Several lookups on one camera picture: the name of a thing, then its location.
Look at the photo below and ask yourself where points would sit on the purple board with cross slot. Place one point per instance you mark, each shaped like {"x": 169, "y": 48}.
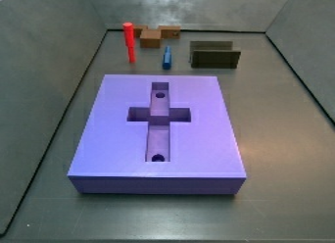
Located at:
{"x": 157, "y": 138}

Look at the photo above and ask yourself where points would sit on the blue peg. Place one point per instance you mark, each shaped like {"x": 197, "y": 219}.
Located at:
{"x": 167, "y": 59}

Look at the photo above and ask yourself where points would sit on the dark olive slotted block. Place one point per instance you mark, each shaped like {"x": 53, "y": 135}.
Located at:
{"x": 212, "y": 55}

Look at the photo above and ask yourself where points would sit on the brown T-shaped block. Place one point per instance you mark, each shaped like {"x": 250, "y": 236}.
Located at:
{"x": 152, "y": 36}

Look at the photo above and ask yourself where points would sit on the red cylindrical peg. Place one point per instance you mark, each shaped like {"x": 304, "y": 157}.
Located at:
{"x": 129, "y": 41}

